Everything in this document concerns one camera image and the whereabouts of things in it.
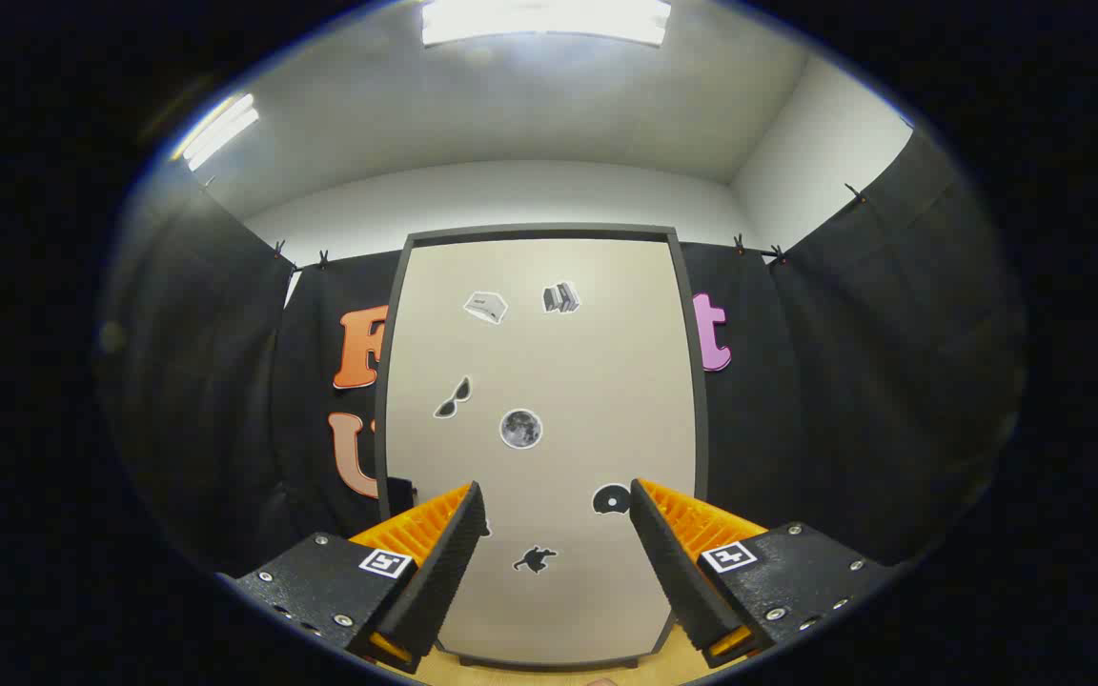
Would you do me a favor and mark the black backdrop cloth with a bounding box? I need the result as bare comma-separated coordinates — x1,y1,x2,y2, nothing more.
96,129,1027,573

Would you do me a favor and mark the dark grey shoe cabinet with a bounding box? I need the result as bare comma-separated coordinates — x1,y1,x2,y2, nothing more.
375,223,710,673

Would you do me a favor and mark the black door handle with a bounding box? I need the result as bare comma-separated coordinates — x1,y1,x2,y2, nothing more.
385,474,418,520

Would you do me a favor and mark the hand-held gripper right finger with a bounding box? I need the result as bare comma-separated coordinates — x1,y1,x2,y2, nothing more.
627,478,899,670

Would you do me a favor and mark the beige shoe cabinet door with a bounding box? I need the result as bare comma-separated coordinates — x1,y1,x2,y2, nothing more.
385,237,700,665

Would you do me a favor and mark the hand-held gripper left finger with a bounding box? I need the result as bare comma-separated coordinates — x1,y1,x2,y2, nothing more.
218,481,490,675

